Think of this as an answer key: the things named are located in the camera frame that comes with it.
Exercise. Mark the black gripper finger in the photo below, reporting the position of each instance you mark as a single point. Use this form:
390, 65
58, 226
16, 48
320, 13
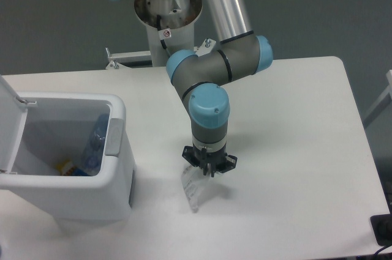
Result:
223, 164
196, 157

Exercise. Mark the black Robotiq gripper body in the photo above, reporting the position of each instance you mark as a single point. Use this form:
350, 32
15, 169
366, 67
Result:
211, 155

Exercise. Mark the clear plastic wrapper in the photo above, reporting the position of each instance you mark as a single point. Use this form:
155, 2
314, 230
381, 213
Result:
194, 183

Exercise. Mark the clear plastic water bottle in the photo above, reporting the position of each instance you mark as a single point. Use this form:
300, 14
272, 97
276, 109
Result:
91, 158

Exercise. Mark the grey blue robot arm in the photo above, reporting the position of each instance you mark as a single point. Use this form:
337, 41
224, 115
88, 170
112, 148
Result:
199, 79

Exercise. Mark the blue trash package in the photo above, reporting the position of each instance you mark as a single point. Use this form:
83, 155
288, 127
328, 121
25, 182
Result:
79, 172

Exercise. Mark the yellow orange trash packet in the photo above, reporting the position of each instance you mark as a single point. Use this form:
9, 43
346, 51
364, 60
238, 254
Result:
66, 168

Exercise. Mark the white trash can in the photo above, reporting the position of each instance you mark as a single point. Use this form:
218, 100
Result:
57, 129

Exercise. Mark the black device at corner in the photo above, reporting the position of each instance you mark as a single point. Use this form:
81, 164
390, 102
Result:
381, 225

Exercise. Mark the white pedestal base frame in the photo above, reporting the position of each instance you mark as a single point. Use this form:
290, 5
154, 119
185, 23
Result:
143, 58

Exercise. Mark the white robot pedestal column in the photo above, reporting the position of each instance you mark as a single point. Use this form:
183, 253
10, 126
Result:
169, 25

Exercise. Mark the white frame at right edge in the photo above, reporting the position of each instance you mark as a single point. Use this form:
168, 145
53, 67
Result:
380, 104

